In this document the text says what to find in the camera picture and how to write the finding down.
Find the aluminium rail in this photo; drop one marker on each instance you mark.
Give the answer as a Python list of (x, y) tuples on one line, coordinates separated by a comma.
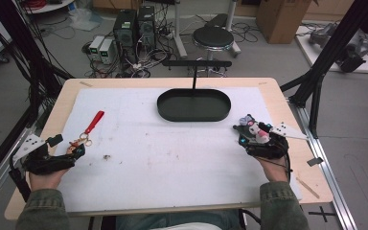
[(0, 182), (329, 179)]

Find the white board with grey devices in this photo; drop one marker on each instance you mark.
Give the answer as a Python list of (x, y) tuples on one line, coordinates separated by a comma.
[(357, 48)]

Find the black oval tray hanger stand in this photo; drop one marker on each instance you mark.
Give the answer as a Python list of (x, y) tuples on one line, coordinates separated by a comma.
[(194, 107)]

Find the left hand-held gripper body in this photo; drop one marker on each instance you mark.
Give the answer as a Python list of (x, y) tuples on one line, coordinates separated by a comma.
[(41, 163)]

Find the clear plastic bag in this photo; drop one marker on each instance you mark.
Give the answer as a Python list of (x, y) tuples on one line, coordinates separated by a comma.
[(84, 18)]

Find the brown cardboard box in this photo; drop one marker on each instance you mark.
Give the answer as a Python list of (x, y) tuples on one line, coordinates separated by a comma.
[(281, 20)]

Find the small black computer tower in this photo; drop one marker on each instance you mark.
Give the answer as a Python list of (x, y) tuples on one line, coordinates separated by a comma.
[(147, 27)]

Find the person's left hand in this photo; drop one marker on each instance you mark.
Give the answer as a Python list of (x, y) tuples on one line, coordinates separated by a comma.
[(46, 181)]

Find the black tape piece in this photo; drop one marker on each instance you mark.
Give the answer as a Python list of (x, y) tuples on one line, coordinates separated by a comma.
[(315, 161)]

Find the wooden stick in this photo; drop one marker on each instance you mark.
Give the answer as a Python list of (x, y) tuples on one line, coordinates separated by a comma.
[(307, 188)]

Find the white felt mat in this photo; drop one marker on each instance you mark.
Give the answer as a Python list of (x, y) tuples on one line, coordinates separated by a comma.
[(172, 159)]

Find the person's right hand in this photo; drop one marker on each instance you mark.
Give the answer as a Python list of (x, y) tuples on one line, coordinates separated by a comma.
[(276, 171)]

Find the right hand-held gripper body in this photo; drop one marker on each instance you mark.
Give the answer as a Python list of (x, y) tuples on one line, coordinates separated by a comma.
[(268, 149)]

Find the black metal frame strut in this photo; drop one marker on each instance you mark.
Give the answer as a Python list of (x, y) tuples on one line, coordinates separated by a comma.
[(329, 54), (28, 51)]

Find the white round table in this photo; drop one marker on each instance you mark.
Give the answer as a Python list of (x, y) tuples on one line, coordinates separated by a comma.
[(49, 6)]

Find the large black computer tower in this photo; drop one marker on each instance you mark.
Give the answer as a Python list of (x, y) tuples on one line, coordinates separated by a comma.
[(125, 33)]

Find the white power supply unit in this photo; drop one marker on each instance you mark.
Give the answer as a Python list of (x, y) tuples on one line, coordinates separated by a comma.
[(106, 51), (95, 46)]

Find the black round stool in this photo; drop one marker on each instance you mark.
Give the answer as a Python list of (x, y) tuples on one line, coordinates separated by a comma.
[(213, 37)]

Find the white desk leg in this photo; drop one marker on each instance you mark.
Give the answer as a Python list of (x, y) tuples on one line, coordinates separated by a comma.
[(233, 28), (179, 32)]

